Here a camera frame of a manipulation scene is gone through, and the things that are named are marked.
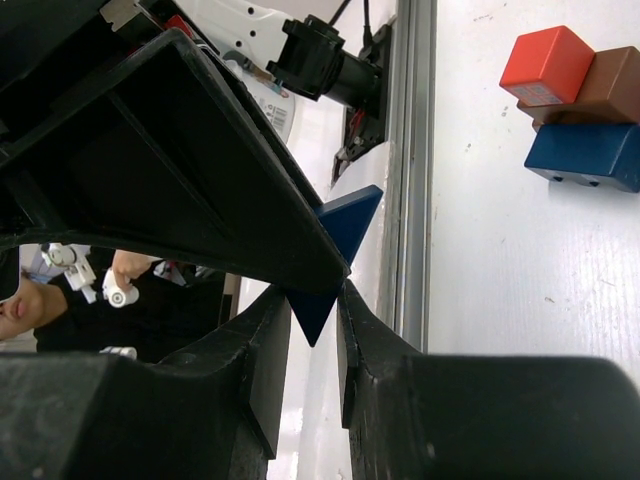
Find blue notched wood block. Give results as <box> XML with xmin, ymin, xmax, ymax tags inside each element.
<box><xmin>524</xmin><ymin>124</ymin><xmax>639</xmax><ymax>193</ymax></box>

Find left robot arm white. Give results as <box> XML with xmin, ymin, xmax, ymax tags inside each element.
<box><xmin>1</xmin><ymin>1</ymin><xmax>382</xmax><ymax>297</ymax></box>

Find white leader arm handle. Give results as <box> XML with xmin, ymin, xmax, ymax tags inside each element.
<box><xmin>41</xmin><ymin>243</ymin><xmax>139</xmax><ymax>308</ymax></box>

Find orange-red wood cube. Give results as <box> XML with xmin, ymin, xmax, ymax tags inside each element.
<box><xmin>499</xmin><ymin>25</ymin><xmax>595</xmax><ymax>106</ymax></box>

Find brown arch wood block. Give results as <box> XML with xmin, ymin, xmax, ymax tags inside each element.
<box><xmin>517</xmin><ymin>46</ymin><xmax>640</xmax><ymax>129</ymax></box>

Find blue triangular wood block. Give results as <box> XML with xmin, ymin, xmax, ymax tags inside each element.
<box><xmin>287</xmin><ymin>184</ymin><xmax>385</xmax><ymax>349</ymax></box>

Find person operating leader arms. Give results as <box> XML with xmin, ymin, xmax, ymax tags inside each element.
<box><xmin>1</xmin><ymin>247</ymin><xmax>231</xmax><ymax>363</ymax></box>

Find aluminium frame rail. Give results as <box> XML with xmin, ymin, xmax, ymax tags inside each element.
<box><xmin>378</xmin><ymin>1</ymin><xmax>438</xmax><ymax>351</ymax></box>

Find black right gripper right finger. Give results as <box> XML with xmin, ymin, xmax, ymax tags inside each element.
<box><xmin>337</xmin><ymin>283</ymin><xmax>639</xmax><ymax>479</ymax></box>

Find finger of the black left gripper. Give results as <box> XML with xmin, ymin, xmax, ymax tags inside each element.
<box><xmin>1</xmin><ymin>29</ymin><xmax>349</xmax><ymax>293</ymax></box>

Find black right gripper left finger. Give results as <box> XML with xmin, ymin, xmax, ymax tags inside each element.
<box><xmin>1</xmin><ymin>286</ymin><xmax>291</xmax><ymax>479</ymax></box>

